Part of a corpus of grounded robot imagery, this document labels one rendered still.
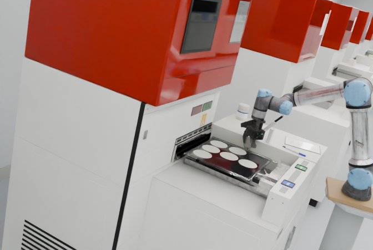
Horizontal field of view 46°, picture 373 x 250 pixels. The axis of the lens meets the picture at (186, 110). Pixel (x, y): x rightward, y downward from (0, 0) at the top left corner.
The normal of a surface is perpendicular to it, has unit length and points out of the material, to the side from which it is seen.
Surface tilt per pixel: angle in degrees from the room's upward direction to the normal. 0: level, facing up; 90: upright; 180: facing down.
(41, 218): 90
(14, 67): 90
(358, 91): 86
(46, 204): 90
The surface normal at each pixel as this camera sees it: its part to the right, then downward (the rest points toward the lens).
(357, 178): -0.46, 0.34
